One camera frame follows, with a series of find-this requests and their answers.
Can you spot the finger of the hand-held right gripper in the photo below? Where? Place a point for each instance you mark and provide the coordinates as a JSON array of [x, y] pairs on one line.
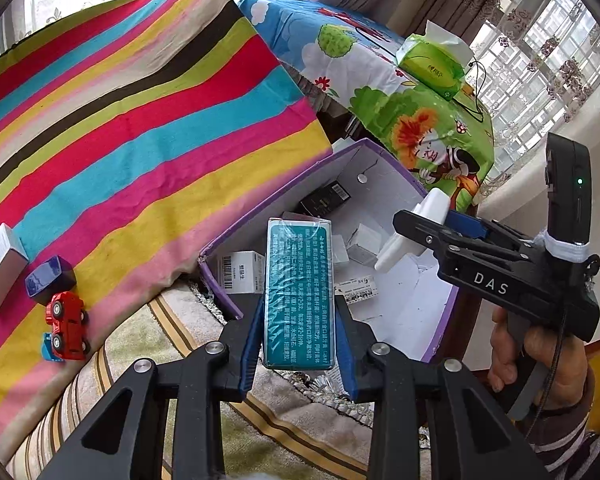
[[467, 225], [420, 232]]

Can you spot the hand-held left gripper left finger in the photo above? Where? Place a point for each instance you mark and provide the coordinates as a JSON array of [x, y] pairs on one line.
[[252, 350]]

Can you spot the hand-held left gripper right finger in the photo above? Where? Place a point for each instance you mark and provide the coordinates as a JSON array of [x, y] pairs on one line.
[[347, 355]]

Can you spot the white plastic charger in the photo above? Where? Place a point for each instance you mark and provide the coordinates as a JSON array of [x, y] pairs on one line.
[[405, 245]]

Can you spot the small white square box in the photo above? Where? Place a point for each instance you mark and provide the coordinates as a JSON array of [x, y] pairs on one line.
[[362, 245]]

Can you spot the purple cardboard box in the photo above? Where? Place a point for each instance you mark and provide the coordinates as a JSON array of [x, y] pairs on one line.
[[405, 300]]

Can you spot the teal printed box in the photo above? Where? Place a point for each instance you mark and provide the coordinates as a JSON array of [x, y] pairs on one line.
[[300, 295]]

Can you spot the white box with barcode label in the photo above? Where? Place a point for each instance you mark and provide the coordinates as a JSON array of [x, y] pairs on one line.
[[240, 270]]

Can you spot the black small box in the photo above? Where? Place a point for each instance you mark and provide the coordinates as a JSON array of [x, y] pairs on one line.
[[325, 200]]

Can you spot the person's right forearm striped sleeve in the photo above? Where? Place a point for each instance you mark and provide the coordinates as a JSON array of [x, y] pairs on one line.
[[560, 445]]

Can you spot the person's right hand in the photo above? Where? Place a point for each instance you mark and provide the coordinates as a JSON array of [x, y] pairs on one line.
[[560, 380]]

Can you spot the beige striped cushion mat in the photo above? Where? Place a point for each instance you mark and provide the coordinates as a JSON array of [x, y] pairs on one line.
[[155, 330]]

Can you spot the green tissue pack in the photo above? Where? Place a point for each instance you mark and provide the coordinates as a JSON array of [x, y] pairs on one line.
[[430, 65]]

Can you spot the cartoon printed tablecloth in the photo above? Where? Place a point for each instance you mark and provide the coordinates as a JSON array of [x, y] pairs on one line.
[[370, 60]]

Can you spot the red toy car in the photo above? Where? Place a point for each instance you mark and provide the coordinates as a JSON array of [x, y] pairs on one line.
[[67, 325]]

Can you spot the window with white grille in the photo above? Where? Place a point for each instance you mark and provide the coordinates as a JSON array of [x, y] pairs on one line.
[[540, 35]]

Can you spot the small blue toy piece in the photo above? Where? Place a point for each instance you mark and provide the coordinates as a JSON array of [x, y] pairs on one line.
[[49, 351]]

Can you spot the dark blue small box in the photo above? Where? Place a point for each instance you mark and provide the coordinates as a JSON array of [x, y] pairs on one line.
[[47, 277]]

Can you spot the rainbow striped blanket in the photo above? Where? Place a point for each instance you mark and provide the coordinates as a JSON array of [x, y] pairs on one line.
[[130, 135]]

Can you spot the white box with grey sides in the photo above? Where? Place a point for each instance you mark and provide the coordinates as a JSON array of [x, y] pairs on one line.
[[0, 265]]

